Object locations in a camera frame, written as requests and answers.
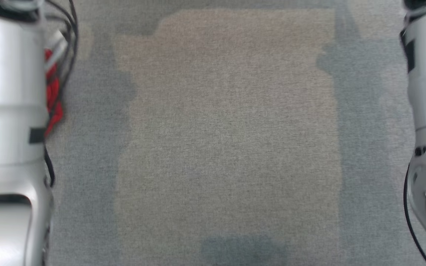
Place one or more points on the red shirt with striped trim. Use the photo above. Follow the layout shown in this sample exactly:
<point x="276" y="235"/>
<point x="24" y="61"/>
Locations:
<point x="53" y="92"/>

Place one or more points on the white label tag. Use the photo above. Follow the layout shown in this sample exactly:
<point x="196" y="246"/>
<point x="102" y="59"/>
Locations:
<point x="56" y="46"/>

